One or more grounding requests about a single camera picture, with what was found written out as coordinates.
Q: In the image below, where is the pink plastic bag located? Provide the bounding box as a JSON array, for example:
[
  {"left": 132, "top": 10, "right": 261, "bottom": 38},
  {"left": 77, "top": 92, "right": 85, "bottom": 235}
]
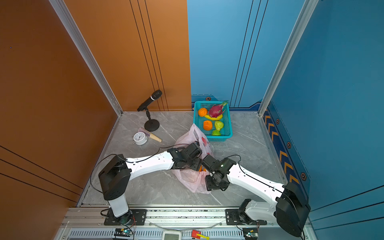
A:
[{"left": 173, "top": 124, "right": 213, "bottom": 194}]

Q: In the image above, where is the orange tangerine fruit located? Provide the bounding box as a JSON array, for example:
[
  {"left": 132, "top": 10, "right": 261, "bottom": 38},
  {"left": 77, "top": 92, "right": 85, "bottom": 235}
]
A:
[{"left": 203, "top": 120, "right": 213, "bottom": 131}]

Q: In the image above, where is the pink dragon fruit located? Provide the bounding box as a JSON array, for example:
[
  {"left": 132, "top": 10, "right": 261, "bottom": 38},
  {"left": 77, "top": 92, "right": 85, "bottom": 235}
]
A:
[{"left": 208, "top": 101, "right": 228, "bottom": 118}]

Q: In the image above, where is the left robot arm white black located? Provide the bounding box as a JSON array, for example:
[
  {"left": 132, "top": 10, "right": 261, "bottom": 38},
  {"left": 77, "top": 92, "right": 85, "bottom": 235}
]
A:
[{"left": 98, "top": 142, "right": 203, "bottom": 218}]

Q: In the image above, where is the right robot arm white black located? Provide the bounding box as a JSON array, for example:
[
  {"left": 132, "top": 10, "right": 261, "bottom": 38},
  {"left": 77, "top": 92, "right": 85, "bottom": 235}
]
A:
[{"left": 202, "top": 155, "right": 311, "bottom": 239}]

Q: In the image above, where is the yellow banana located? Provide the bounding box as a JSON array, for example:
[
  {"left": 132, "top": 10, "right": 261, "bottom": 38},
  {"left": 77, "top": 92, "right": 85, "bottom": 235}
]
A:
[{"left": 205, "top": 115, "right": 223, "bottom": 121}]

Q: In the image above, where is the teal plastic basket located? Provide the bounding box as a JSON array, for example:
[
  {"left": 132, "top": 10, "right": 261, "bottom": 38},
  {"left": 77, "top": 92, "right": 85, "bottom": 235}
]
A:
[{"left": 194, "top": 101, "right": 233, "bottom": 142}]

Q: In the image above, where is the black microphone on stand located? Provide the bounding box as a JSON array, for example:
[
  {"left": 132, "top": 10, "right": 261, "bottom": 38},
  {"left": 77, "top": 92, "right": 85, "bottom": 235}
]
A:
[{"left": 137, "top": 89, "right": 163, "bottom": 132}]

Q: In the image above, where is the red yellow button box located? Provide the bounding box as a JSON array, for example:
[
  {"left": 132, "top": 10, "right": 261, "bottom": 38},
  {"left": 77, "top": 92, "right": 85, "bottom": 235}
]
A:
[{"left": 191, "top": 230, "right": 210, "bottom": 240}]

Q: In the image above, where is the white round alarm clock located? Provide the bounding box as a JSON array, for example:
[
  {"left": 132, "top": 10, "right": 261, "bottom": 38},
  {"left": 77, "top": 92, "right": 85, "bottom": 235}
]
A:
[{"left": 133, "top": 132, "right": 148, "bottom": 146}]

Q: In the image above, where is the black small box right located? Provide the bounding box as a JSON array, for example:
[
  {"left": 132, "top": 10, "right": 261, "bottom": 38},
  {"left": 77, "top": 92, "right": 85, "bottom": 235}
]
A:
[{"left": 242, "top": 228, "right": 259, "bottom": 240}]

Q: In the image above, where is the white display device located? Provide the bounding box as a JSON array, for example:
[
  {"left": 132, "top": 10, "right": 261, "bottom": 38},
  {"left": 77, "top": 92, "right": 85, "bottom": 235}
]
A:
[{"left": 162, "top": 230, "right": 182, "bottom": 240}]

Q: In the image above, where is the green circuit board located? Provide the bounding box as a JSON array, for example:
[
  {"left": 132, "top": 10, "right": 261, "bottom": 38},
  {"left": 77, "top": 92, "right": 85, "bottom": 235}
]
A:
[{"left": 114, "top": 228, "right": 135, "bottom": 240}]

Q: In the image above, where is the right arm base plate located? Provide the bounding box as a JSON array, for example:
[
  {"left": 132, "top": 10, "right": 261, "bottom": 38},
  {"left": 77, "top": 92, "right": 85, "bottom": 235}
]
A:
[{"left": 225, "top": 209, "right": 267, "bottom": 226}]

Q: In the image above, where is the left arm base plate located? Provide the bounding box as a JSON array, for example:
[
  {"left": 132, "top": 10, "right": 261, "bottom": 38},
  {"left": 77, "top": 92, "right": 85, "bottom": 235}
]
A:
[{"left": 101, "top": 208, "right": 147, "bottom": 227}]

